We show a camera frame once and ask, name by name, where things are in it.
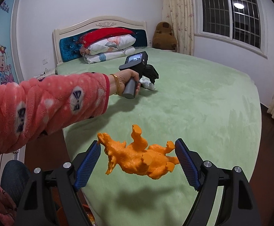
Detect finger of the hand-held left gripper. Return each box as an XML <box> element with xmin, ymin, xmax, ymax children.
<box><xmin>140</xmin><ymin>75</ymin><xmax>157</xmax><ymax>86</ymax></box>
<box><xmin>148</xmin><ymin>64</ymin><xmax>160</xmax><ymax>80</ymax></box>

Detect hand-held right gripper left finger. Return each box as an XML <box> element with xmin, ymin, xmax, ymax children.
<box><xmin>15</xmin><ymin>140</ymin><xmax>102</xmax><ymax>226</ymax></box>

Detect green bed blanket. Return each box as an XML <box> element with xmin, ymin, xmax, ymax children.
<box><xmin>56</xmin><ymin>47</ymin><xmax>263</xmax><ymax>226</ymax></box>

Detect cartoon wall poster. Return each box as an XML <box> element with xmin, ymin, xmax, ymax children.
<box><xmin>0</xmin><ymin>0</ymin><xmax>20</xmax><ymax>88</ymax></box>

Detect cream bed headboard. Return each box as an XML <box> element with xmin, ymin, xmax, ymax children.
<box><xmin>52</xmin><ymin>16</ymin><xmax>151</xmax><ymax>68</ymax></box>

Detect person's left forearm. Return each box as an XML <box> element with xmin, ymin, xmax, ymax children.
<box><xmin>0</xmin><ymin>73</ymin><xmax>111</xmax><ymax>163</ymax></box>

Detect gold bracelet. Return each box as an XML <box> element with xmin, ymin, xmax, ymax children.
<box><xmin>110</xmin><ymin>73</ymin><xmax>122</xmax><ymax>96</ymax></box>

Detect orange toy dinosaur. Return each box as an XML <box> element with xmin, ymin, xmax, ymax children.
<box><xmin>97</xmin><ymin>124</ymin><xmax>180</xmax><ymax>180</ymax></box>

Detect white floral quilt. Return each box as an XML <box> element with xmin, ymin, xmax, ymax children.
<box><xmin>80</xmin><ymin>34</ymin><xmax>137</xmax><ymax>55</ymax></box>

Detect person's leg in jeans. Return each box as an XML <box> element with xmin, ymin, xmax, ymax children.
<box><xmin>0</xmin><ymin>160</ymin><xmax>32</xmax><ymax>208</ymax></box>

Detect white paper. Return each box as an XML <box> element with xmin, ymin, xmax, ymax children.
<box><xmin>139</xmin><ymin>79</ymin><xmax>157</xmax><ymax>91</ymax></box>

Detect person's left hand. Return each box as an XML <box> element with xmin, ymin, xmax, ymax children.
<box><xmin>109</xmin><ymin>72</ymin><xmax>141</xmax><ymax>97</ymax></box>

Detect orange plastic bucket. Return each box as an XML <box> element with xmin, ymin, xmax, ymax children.
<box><xmin>56</xmin><ymin>204</ymin><xmax>98</xmax><ymax>226</ymax></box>

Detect barred window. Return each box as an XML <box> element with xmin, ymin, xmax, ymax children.
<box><xmin>193</xmin><ymin>0</ymin><xmax>269</xmax><ymax>60</ymax></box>

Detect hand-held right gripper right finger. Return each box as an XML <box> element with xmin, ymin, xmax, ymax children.
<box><xmin>175</xmin><ymin>138</ymin><xmax>261</xmax><ymax>226</ymax></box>

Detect red cushion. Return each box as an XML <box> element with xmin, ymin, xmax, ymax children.
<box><xmin>81</xmin><ymin>27</ymin><xmax>136</xmax><ymax>49</ymax></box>

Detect brown plush toy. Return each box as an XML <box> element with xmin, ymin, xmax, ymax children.
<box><xmin>152</xmin><ymin>21</ymin><xmax>178</xmax><ymax>51</ymax></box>

